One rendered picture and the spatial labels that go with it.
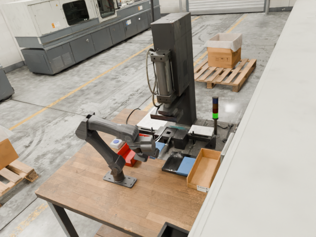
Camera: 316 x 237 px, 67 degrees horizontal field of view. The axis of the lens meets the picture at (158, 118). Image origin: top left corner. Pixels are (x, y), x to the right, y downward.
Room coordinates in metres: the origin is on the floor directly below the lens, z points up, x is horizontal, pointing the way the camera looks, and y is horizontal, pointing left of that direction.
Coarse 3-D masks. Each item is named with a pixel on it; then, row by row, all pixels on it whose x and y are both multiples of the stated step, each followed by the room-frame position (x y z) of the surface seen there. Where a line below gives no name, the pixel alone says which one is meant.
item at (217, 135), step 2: (212, 96) 1.26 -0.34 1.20; (214, 96) 1.26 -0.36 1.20; (216, 96) 1.25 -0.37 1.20; (218, 96) 1.25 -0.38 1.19; (214, 98) 1.24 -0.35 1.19; (216, 98) 1.24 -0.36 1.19; (212, 118) 1.26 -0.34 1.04; (214, 118) 1.24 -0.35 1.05; (216, 118) 1.24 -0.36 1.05; (218, 118) 1.25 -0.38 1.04; (214, 120) 1.25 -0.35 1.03; (216, 120) 1.25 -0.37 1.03; (214, 122) 1.25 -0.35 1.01; (216, 122) 1.25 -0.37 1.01; (214, 124) 1.25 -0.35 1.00; (216, 124) 1.25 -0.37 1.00; (214, 126) 1.25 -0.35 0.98; (216, 126) 1.25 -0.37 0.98; (214, 128) 1.25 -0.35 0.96; (216, 128) 1.25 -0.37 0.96; (214, 130) 1.25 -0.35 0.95; (216, 130) 1.25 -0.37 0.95; (214, 132) 1.25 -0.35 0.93; (216, 132) 1.25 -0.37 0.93; (212, 134) 1.27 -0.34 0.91; (216, 134) 1.25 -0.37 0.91; (218, 134) 1.26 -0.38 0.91; (212, 136) 1.25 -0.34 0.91; (216, 136) 1.24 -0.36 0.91; (218, 136) 1.24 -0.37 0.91
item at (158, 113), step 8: (176, 96) 1.39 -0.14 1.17; (184, 96) 1.39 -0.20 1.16; (168, 104) 1.24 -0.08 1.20; (176, 104) 1.27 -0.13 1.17; (152, 112) 1.28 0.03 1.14; (160, 112) 1.22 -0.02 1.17; (168, 112) 1.19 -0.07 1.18; (176, 112) 1.24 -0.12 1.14; (168, 120) 1.21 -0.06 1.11; (176, 120) 1.18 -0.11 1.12
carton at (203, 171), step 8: (200, 152) 1.05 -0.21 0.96; (208, 152) 1.05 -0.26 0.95; (216, 152) 1.03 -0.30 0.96; (200, 160) 1.04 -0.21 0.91; (208, 160) 1.03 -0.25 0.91; (216, 160) 1.02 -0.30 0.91; (192, 168) 0.93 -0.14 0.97; (200, 168) 0.98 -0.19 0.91; (208, 168) 0.97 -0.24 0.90; (216, 168) 0.91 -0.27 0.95; (192, 176) 0.92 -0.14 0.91; (200, 176) 0.92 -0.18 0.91; (208, 176) 0.91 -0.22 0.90; (192, 184) 0.85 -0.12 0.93; (200, 184) 0.86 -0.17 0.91; (208, 184) 0.86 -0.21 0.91
